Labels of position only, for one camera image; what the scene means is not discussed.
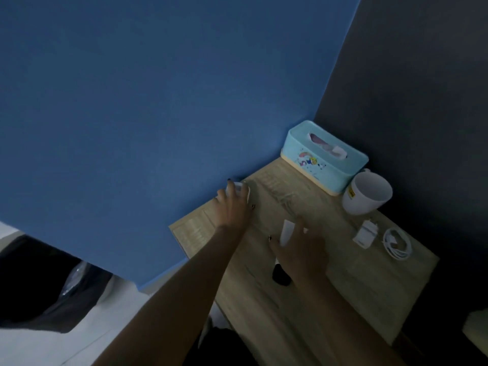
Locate person's grey socks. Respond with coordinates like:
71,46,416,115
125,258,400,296
198,302,233,349

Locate person's left forearm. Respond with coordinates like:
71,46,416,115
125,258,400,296
91,224,247,366

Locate light blue tissue box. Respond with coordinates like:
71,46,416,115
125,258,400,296
280,120,370,197

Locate white charging cable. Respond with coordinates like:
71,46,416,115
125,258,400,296
382,227,412,262

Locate black lined trash bin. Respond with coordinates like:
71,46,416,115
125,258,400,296
0,234,115,334

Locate person's right forearm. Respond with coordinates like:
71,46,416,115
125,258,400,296
293,276,407,366

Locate person's left hand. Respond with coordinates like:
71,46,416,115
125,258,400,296
211,178,255,235

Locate white bottle with red cap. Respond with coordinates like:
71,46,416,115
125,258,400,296
225,181,251,204

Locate wooden nightstand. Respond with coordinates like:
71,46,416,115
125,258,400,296
168,156,440,366

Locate white tube with black cap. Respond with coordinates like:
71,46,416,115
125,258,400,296
272,219,309,287

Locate person's right hand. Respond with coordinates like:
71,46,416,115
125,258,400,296
268,216,329,286

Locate white cup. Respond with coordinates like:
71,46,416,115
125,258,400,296
341,168,393,216

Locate person's black trousers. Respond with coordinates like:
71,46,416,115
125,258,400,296
182,326,260,366

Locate white charger adapter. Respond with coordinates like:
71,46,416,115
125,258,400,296
352,220,379,250

